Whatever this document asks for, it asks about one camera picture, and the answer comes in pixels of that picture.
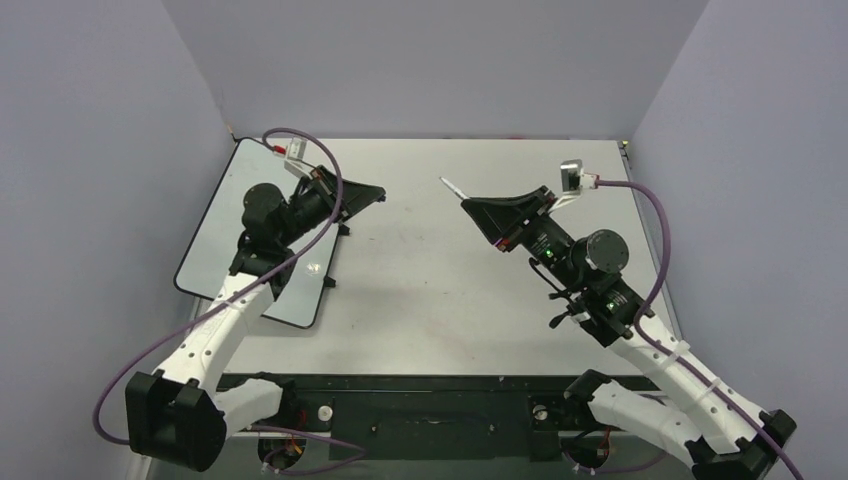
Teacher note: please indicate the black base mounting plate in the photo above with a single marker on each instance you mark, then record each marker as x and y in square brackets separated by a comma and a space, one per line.
[438, 417]

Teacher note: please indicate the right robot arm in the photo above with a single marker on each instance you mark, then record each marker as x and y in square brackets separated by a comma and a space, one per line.
[704, 423]

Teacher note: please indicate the black framed whiteboard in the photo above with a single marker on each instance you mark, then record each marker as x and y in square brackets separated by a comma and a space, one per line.
[239, 228]

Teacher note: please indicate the white marker pen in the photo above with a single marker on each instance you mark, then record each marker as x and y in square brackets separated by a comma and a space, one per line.
[456, 191]

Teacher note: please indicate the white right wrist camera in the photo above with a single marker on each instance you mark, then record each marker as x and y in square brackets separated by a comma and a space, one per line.
[575, 181]

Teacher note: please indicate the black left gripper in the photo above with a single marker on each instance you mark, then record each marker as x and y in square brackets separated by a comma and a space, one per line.
[356, 197]

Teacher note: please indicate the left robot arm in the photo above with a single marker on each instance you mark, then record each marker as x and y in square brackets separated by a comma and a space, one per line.
[175, 413]

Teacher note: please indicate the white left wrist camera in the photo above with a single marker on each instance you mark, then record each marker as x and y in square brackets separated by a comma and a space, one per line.
[293, 157]

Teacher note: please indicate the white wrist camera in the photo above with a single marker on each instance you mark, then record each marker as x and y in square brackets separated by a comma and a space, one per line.
[575, 181]
[293, 157]

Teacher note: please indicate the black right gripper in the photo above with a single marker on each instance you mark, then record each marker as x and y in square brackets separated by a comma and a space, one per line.
[525, 220]

